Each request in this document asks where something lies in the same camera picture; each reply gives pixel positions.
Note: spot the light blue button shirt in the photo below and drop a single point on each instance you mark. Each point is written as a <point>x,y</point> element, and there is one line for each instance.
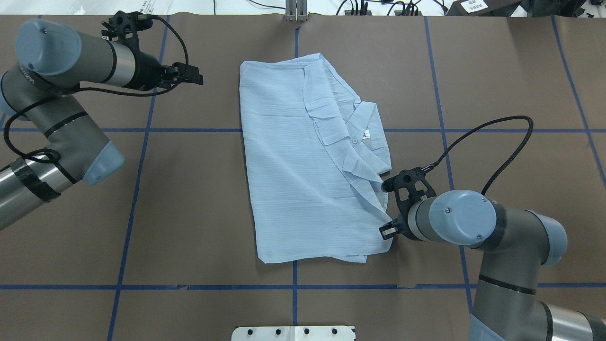
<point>314,155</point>

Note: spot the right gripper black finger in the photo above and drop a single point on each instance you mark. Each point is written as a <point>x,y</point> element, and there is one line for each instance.
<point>389,230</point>

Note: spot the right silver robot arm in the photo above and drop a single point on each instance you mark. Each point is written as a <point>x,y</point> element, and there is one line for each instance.
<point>515,244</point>

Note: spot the aluminium frame post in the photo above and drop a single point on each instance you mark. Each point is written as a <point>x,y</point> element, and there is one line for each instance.
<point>296,10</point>

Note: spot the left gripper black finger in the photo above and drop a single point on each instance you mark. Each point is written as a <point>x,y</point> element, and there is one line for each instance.
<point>178,73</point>

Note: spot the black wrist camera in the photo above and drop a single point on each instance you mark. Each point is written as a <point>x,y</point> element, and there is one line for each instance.
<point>410,186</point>
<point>123,28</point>

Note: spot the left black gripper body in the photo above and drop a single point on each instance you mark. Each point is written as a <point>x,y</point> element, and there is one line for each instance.
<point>147,71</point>

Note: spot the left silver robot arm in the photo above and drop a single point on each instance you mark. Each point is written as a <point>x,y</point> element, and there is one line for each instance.
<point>56,142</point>

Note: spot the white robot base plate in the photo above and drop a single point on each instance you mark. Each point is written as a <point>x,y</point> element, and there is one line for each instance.
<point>295,333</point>

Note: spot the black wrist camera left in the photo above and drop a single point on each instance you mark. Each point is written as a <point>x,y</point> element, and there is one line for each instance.
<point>123,28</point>

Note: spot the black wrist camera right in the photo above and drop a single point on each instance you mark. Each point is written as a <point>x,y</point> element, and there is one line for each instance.
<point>410,186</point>

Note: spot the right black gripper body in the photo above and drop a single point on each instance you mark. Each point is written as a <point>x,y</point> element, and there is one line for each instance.
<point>403,222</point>

